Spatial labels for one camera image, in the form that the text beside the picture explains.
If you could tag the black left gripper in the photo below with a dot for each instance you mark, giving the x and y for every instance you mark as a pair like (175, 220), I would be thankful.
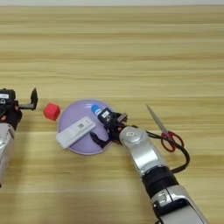
(13, 116)

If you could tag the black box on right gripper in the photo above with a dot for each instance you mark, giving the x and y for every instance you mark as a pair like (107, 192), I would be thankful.
(105, 116)

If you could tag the purple round plate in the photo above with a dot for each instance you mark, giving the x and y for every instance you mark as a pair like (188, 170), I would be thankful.
(75, 113)

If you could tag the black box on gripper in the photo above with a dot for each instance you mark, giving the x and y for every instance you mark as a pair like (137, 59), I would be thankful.
(7, 97)
(105, 116)

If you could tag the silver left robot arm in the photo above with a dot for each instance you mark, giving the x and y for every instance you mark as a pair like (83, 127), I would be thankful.
(5, 145)

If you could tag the red cube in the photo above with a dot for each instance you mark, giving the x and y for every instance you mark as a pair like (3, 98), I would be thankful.
(52, 112)

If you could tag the white rectangular remote device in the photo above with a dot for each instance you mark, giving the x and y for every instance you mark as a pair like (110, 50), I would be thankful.
(75, 131)

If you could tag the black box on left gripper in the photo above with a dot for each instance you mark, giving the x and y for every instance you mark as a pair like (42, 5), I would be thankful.
(7, 97)

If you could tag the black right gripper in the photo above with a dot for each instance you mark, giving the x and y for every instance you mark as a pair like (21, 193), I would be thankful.
(115, 129)

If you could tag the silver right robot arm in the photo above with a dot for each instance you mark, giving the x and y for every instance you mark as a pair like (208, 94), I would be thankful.
(145, 151)

